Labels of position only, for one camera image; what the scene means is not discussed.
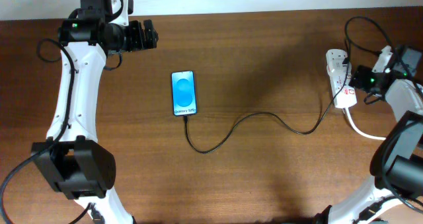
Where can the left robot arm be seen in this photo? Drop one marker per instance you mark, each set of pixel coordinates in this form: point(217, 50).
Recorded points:
point(71, 159)

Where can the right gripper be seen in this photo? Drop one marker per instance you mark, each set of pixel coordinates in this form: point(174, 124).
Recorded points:
point(358, 79)

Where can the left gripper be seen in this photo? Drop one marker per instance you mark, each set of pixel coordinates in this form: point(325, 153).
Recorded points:
point(137, 41)

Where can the blue screen Galaxy smartphone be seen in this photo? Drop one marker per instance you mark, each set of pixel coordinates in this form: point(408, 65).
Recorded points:
point(184, 93)

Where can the white power strip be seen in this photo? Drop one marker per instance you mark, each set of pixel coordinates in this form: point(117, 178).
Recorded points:
point(339, 72)

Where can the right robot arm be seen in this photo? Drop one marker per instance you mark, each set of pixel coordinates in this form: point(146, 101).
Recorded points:
point(395, 172)

